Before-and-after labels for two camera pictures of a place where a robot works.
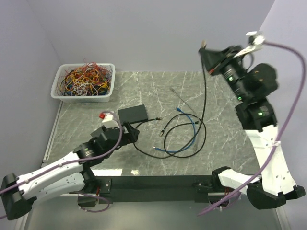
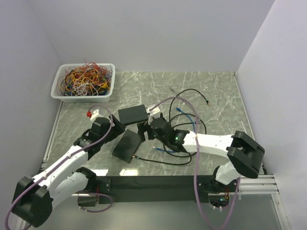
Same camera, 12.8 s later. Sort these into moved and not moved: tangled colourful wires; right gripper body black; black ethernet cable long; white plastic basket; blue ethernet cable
Moved: black ethernet cable long; right gripper body black
Not moved: white plastic basket; tangled colourful wires; blue ethernet cable
